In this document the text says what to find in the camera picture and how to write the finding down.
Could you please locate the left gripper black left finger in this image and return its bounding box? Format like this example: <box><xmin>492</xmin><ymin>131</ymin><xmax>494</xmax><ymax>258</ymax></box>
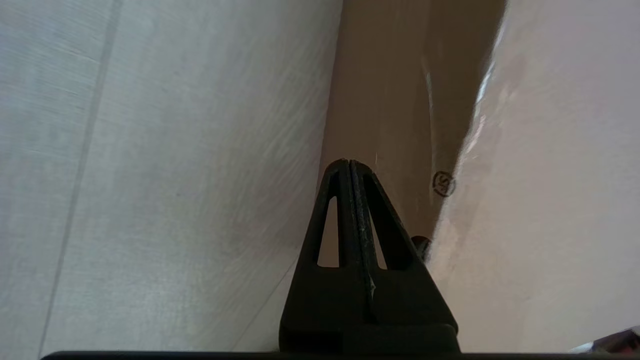
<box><xmin>279</xmin><ymin>159</ymin><xmax>376</xmax><ymax>352</ymax></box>

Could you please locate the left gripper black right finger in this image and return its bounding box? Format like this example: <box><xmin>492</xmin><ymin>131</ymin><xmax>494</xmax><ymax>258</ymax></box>
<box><xmin>344</xmin><ymin>160</ymin><xmax>461</xmax><ymax>352</ymax></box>

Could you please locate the brown cardboard shoe box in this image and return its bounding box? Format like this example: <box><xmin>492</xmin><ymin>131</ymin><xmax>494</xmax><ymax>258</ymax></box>
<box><xmin>317</xmin><ymin>0</ymin><xmax>640</xmax><ymax>353</ymax></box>

